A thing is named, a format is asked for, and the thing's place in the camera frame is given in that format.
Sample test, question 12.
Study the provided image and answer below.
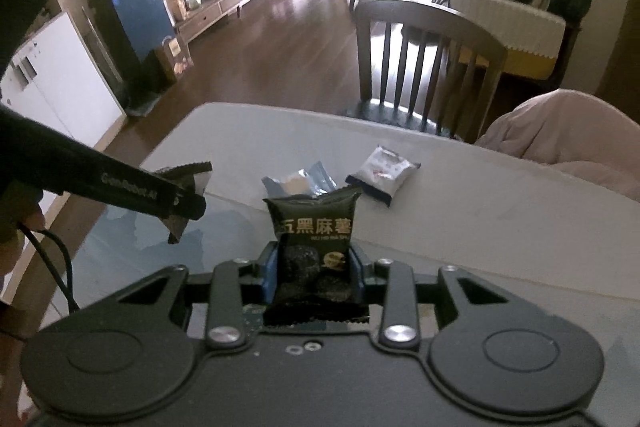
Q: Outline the sofa with cream cover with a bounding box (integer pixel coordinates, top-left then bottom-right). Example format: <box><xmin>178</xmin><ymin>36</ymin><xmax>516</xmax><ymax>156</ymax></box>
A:
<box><xmin>447</xmin><ymin>0</ymin><xmax>583</xmax><ymax>90</ymax></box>

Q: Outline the brown paper bag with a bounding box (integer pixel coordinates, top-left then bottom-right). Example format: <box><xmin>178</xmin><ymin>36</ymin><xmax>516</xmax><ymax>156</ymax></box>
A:
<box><xmin>154</xmin><ymin>36</ymin><xmax>195</xmax><ymax>84</ymax></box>

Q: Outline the white cabinet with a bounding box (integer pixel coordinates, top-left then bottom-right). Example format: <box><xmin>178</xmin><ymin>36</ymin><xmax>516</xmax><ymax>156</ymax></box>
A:
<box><xmin>0</xmin><ymin>12</ymin><xmax>126</xmax><ymax>152</ymax></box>

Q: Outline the grey floor mat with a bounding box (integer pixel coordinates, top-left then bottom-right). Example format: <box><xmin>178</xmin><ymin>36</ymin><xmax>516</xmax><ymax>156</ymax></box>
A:
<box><xmin>125</xmin><ymin>99</ymin><xmax>167</xmax><ymax>118</ymax></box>

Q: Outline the black cable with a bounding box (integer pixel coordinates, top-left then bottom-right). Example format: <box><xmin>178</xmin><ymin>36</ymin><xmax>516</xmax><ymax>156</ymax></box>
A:
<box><xmin>20</xmin><ymin>224</ymin><xmax>81</xmax><ymax>314</ymax></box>

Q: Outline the white black-edged snack packet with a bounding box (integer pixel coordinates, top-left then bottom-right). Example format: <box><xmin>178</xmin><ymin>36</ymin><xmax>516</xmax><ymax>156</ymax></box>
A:
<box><xmin>345</xmin><ymin>144</ymin><xmax>422</xmax><ymax>208</ymax></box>

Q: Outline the blue front cabinet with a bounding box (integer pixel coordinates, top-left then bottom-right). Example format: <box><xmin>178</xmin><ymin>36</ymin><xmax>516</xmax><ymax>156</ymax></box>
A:
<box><xmin>76</xmin><ymin>0</ymin><xmax>175</xmax><ymax>108</ymax></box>

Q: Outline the brown triangular snack packet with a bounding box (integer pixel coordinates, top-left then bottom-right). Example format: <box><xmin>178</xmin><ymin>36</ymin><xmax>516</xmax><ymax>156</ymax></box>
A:
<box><xmin>152</xmin><ymin>161</ymin><xmax>213</xmax><ymax>245</ymax></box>

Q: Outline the blue-grey round cookie packet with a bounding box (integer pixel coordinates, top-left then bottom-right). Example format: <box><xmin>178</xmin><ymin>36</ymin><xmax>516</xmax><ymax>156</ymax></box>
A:
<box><xmin>261</xmin><ymin>161</ymin><xmax>338</xmax><ymax>198</ymax></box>

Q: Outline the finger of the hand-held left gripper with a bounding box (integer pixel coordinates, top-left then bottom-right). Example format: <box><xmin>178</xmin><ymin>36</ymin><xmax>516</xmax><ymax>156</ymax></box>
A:
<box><xmin>159</xmin><ymin>179</ymin><xmax>207</xmax><ymax>222</ymax></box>

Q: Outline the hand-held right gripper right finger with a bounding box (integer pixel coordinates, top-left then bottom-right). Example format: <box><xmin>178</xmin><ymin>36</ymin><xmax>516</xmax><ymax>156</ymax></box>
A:
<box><xmin>350</xmin><ymin>244</ymin><xmax>517</xmax><ymax>349</ymax></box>

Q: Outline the dark wooden chair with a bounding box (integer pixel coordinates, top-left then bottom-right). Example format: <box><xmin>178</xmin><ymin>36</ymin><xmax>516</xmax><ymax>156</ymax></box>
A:
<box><xmin>342</xmin><ymin>0</ymin><xmax>508</xmax><ymax>142</ymax></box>

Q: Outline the mountain print table mat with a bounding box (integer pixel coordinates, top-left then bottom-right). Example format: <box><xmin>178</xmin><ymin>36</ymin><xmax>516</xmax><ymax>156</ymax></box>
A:
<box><xmin>30</xmin><ymin>193</ymin><xmax>640</xmax><ymax>358</ymax></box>

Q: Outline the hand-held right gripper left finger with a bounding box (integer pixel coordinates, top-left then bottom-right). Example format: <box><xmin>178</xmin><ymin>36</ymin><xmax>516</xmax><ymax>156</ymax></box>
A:
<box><xmin>107</xmin><ymin>243</ymin><xmax>281</xmax><ymax>350</ymax></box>

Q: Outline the black snack packet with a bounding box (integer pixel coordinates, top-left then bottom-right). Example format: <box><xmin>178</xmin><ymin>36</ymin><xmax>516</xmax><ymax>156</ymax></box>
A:
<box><xmin>262</xmin><ymin>186</ymin><xmax>371</xmax><ymax>325</ymax></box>

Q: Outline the person's left hand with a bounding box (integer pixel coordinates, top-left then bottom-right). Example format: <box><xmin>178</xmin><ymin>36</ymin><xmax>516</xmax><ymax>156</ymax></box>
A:
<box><xmin>17</xmin><ymin>203</ymin><xmax>47</xmax><ymax>232</ymax></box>

